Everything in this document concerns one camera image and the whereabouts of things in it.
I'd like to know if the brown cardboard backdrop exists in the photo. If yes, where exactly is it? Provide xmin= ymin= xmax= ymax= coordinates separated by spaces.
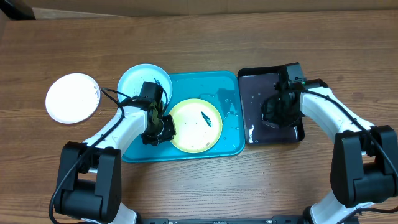
xmin=0 ymin=0 xmax=398 ymax=21

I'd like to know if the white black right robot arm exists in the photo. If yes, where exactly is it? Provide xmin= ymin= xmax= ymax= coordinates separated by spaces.
xmin=262 ymin=78 xmax=397 ymax=223

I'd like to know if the yellow plate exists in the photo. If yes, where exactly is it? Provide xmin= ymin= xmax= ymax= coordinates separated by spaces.
xmin=169 ymin=98 xmax=223 ymax=153

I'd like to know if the light blue plate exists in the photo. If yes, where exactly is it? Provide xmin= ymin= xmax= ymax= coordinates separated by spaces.
xmin=117 ymin=63 xmax=172 ymax=105

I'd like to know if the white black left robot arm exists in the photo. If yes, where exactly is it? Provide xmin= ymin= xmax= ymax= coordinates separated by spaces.
xmin=49 ymin=96 xmax=175 ymax=223

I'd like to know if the teal plastic tray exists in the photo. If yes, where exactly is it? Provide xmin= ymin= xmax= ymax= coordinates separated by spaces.
xmin=122 ymin=71 xmax=245 ymax=163

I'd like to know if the white plate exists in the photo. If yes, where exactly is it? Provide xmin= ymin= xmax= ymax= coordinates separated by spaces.
xmin=45 ymin=73 xmax=101 ymax=124

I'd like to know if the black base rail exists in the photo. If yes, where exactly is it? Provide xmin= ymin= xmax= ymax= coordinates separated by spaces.
xmin=136 ymin=215 xmax=311 ymax=224

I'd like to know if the black plastic tray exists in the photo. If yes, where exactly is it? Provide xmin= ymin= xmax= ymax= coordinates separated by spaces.
xmin=238 ymin=65 xmax=305 ymax=145

